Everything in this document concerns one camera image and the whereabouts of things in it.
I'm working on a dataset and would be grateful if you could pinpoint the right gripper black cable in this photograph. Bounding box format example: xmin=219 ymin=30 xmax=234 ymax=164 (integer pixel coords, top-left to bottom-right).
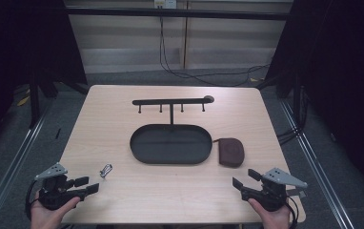
xmin=285 ymin=195 xmax=300 ymax=229

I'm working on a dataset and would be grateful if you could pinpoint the black floor cable bundle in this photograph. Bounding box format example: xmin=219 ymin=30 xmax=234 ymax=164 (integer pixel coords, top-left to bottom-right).
xmin=276 ymin=125 xmax=303 ymax=146

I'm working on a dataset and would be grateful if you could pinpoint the grey tape strip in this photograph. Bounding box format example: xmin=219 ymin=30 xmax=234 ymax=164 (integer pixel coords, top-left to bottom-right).
xmin=286 ymin=187 xmax=308 ymax=198

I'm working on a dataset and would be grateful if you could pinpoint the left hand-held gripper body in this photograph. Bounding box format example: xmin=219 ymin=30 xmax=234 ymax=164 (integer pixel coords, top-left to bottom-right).
xmin=34 ymin=162 xmax=88 ymax=211

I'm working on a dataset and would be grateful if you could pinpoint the person's left hand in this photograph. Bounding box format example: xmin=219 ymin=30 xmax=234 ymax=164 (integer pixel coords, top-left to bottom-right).
xmin=30 ymin=190 xmax=81 ymax=229

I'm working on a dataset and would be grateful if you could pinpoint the dark curtain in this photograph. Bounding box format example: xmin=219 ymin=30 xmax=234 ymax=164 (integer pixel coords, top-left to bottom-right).
xmin=264 ymin=0 xmax=364 ymax=195
xmin=0 ymin=0 xmax=88 ymax=156

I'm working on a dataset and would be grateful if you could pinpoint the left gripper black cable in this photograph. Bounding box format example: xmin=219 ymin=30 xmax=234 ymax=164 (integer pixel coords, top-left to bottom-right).
xmin=25 ymin=179 xmax=41 ymax=221

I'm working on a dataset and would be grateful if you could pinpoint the black key rack with tray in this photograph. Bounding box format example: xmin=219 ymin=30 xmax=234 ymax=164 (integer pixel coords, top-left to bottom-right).
xmin=130 ymin=94 xmax=215 ymax=165

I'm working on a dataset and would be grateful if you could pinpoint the metal floor rail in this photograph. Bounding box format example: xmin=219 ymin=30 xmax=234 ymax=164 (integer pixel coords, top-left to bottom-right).
xmin=0 ymin=104 xmax=54 ymax=229
xmin=279 ymin=99 xmax=356 ymax=229

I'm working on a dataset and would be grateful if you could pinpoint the person's right hand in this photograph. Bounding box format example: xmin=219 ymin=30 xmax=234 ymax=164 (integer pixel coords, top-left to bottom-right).
xmin=247 ymin=198 xmax=294 ymax=229

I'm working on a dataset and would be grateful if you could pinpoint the black wall cable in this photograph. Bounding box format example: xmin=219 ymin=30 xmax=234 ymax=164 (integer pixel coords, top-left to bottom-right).
xmin=158 ymin=15 xmax=271 ymax=88

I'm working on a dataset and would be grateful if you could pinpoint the brown zip pouch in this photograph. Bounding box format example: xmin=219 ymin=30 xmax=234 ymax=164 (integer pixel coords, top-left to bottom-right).
xmin=212 ymin=137 xmax=245 ymax=169

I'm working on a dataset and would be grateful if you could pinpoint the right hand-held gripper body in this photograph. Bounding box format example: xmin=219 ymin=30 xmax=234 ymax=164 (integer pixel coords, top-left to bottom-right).
xmin=240 ymin=167 xmax=308 ymax=213

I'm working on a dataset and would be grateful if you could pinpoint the black horizontal frame bar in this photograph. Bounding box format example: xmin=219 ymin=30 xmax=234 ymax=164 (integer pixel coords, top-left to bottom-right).
xmin=65 ymin=7 xmax=293 ymax=22

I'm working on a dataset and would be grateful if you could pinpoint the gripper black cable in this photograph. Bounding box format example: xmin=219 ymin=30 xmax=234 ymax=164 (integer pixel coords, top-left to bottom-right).
xmin=285 ymin=195 xmax=300 ymax=229
xmin=25 ymin=179 xmax=41 ymax=221

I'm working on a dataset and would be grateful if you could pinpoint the white wall socket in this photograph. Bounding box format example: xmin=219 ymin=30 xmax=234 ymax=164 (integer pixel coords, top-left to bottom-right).
xmin=153 ymin=0 xmax=178 ymax=10

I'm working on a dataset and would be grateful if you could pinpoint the silver keychain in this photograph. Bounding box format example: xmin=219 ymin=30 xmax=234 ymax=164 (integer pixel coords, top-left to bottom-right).
xmin=99 ymin=163 xmax=113 ymax=179

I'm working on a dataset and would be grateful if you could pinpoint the yellow floor tape piece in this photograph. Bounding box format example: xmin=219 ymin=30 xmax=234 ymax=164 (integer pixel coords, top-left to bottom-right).
xmin=16 ymin=94 xmax=31 ymax=108

